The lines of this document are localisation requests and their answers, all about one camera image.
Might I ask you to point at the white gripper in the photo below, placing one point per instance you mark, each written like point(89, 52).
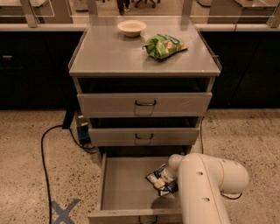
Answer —
point(166, 175)

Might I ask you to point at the blue chip bag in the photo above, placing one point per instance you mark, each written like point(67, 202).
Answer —
point(168, 187)

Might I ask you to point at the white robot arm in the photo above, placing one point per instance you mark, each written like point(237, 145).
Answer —
point(201, 180)

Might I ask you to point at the bottom grey drawer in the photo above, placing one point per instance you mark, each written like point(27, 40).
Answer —
point(125, 193)

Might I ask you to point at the grey drawer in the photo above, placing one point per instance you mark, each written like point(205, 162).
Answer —
point(123, 105)
point(125, 193)
point(126, 136)

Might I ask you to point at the middle grey drawer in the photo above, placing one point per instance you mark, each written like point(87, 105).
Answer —
point(126, 136)

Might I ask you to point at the top grey drawer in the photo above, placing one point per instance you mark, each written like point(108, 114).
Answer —
point(123, 105)

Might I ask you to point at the grey drawer cabinet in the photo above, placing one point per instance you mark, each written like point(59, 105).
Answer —
point(108, 62)

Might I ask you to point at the green chip bag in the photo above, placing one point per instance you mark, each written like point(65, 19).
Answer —
point(162, 46)

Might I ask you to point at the dark back counter cabinets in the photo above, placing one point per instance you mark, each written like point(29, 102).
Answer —
point(34, 69)

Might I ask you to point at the blue power box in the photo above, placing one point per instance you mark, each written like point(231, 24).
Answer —
point(82, 128)

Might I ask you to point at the blue tape cross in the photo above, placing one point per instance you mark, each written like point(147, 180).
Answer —
point(63, 214)

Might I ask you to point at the cream paper bowl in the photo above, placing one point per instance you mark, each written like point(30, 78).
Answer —
point(131, 28)

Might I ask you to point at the bottom drawer black handle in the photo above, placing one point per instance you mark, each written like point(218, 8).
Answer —
point(148, 219)

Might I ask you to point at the drawer black handle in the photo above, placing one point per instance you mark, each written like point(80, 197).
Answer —
point(148, 219)
point(146, 104)
point(144, 136)

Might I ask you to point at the middle drawer black handle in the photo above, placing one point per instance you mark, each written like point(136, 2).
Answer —
point(144, 136)

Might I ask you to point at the top drawer black handle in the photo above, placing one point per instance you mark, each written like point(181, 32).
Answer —
point(146, 104)

